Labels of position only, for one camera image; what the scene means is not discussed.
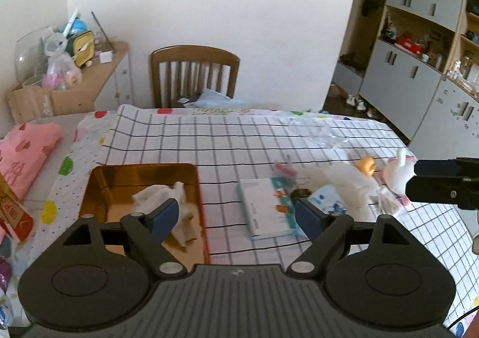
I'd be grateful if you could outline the cardboard box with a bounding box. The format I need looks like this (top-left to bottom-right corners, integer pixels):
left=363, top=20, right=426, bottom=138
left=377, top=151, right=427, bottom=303
left=5, top=83, right=96, bottom=124

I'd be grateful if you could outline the black cable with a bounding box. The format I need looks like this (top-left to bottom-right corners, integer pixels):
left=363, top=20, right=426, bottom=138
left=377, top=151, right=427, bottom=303
left=445, top=307, right=479, bottom=336

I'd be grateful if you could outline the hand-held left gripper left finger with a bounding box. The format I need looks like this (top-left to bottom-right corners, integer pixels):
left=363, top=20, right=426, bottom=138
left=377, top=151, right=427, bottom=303
left=62, top=199, right=188, bottom=279

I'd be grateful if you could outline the white plush toy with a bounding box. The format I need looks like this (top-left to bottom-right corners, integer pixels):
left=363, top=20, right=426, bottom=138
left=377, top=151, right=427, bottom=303
left=382, top=148, right=417, bottom=207

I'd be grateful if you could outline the white tissue packet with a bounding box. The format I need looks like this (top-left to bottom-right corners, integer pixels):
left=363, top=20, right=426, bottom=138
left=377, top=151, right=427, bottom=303
left=236, top=177, right=302, bottom=241

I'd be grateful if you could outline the small clear packet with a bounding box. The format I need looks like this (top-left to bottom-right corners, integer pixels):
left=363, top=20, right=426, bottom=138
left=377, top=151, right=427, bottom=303
left=273, top=162, right=298, bottom=189

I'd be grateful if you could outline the white plastic bag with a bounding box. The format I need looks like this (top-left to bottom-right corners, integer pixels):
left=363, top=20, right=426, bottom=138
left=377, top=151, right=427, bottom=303
left=295, top=164, right=378, bottom=222

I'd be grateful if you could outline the wooden side cabinet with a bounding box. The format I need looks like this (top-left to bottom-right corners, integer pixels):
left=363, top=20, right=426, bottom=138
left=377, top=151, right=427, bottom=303
left=52, top=40, right=134, bottom=116

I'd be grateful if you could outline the clear plastic wrapper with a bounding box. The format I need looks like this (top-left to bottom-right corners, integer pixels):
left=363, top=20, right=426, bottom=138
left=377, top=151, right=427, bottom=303
left=369, top=188, right=408, bottom=217

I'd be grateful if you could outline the dark hanging object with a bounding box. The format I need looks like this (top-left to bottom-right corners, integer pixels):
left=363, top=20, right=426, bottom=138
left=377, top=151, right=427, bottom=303
left=361, top=0, right=382, bottom=17

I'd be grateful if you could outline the yellow tissue box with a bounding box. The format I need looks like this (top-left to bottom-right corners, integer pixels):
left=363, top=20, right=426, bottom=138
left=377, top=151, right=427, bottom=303
left=73, top=30, right=95, bottom=68

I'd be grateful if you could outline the thin dark stick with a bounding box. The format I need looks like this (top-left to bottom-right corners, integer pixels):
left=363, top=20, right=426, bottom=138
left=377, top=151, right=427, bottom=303
left=91, top=10, right=115, bottom=51

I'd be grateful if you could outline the clear plastic bag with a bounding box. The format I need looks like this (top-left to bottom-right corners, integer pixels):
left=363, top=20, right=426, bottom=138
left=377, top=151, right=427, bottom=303
left=279, top=113, right=350, bottom=149

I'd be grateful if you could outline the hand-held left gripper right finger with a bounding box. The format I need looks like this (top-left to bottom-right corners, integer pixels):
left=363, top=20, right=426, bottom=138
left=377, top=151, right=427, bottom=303
left=286, top=199, right=412, bottom=279

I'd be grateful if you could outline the red box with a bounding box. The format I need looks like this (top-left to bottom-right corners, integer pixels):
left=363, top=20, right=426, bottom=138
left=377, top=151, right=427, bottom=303
left=396, top=34, right=425, bottom=53

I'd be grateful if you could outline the orange metal tray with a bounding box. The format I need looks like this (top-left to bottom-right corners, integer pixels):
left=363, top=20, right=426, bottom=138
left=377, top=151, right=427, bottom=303
left=78, top=163, right=211, bottom=267

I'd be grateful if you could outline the plastic bag of toys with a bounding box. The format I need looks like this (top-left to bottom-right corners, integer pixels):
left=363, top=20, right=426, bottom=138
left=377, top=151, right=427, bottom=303
left=42, top=54, right=83, bottom=91

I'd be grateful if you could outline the blue white packet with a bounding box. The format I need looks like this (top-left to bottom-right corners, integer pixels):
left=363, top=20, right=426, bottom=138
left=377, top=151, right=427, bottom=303
left=309, top=184, right=347, bottom=217

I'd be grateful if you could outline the light blue cloth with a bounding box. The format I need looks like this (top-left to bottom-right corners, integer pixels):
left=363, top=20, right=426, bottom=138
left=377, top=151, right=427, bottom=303
left=195, top=89, right=255, bottom=108

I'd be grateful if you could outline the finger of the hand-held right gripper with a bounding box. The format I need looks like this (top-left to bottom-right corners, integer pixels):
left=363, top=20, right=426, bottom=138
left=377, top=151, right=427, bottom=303
left=415, top=158, right=479, bottom=178
left=406, top=174, right=479, bottom=210

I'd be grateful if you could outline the grey wall cabinet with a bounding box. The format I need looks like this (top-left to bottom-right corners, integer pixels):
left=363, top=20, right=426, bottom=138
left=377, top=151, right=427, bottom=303
left=329, top=0, right=479, bottom=145

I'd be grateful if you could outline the wooden chair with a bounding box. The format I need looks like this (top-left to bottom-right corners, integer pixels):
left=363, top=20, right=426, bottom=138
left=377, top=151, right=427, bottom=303
left=150, top=45, right=241, bottom=108

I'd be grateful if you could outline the pink printed cloth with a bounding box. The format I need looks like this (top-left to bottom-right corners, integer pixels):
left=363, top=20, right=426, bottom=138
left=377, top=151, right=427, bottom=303
left=0, top=123, right=63, bottom=200

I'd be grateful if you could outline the white lace cloth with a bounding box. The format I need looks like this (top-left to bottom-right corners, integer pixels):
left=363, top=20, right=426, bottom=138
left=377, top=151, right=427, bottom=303
left=132, top=181, right=199, bottom=248

